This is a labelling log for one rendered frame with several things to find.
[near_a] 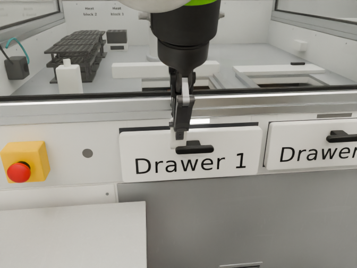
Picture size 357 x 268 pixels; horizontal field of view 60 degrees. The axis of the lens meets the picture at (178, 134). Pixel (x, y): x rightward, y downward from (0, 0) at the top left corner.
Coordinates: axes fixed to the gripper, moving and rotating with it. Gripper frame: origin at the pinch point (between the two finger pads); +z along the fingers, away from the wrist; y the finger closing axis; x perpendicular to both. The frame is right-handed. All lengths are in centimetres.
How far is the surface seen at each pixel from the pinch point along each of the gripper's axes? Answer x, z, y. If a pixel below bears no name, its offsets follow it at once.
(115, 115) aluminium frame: -12.0, 0.0, -6.0
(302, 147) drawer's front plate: 27.6, 7.5, -1.6
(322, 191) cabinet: 36.2, 21.0, 1.5
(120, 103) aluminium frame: -10.8, -2.3, -6.9
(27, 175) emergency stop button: -28.2, 5.6, 3.3
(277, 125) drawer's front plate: 21.3, 2.4, -3.6
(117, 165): -12.6, 11.0, -2.3
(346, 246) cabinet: 47, 39, 8
